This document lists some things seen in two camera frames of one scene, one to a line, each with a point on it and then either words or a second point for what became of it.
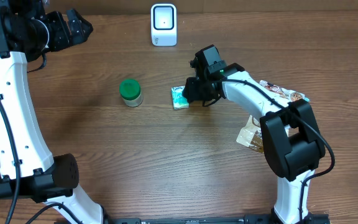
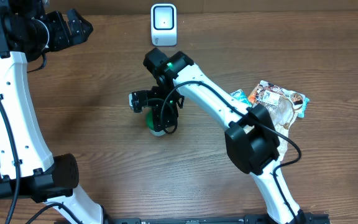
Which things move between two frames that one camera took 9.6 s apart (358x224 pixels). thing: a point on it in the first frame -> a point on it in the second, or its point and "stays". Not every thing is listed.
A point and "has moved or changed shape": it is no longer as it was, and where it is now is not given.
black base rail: [250, 218] stays
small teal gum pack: [179, 102] has moved or changed shape
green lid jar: [130, 89] -> [149, 117]
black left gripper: [68, 29] stays
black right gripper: [192, 93] -> [171, 116]
